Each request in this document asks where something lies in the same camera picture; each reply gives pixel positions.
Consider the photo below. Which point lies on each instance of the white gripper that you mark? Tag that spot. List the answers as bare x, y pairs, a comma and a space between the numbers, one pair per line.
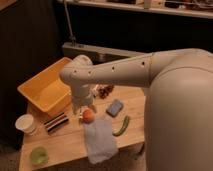
81, 95

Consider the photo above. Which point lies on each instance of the green chili pepper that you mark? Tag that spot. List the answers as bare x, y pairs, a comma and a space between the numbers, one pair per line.
123, 127

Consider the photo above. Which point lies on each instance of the wooden table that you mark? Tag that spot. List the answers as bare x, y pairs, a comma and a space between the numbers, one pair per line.
67, 143

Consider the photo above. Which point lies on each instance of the brown grapes bunch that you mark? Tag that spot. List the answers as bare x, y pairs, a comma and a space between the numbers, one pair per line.
105, 91

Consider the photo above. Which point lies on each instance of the orange fruit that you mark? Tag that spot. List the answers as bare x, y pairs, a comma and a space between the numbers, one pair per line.
88, 116

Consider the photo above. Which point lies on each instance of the green plastic cup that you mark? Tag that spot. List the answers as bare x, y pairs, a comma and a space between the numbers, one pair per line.
38, 156

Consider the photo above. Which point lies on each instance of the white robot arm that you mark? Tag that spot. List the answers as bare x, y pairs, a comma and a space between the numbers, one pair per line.
178, 118

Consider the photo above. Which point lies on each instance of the light blue towel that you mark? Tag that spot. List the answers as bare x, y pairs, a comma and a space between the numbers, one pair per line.
99, 140

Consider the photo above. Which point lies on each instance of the grey metal rail base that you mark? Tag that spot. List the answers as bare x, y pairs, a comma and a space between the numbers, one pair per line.
96, 53

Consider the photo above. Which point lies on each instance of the white paper cup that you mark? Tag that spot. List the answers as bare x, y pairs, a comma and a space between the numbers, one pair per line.
26, 124

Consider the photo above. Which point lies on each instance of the yellow plastic bin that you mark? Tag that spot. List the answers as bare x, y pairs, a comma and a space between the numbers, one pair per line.
46, 91

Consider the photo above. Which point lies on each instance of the blue sponge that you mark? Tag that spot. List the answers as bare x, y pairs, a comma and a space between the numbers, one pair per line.
114, 108

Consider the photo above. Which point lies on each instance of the metal pole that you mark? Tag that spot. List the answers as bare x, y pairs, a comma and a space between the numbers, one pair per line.
72, 37

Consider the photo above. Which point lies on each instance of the shelf with clutter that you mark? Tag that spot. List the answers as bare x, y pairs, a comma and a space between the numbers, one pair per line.
140, 8

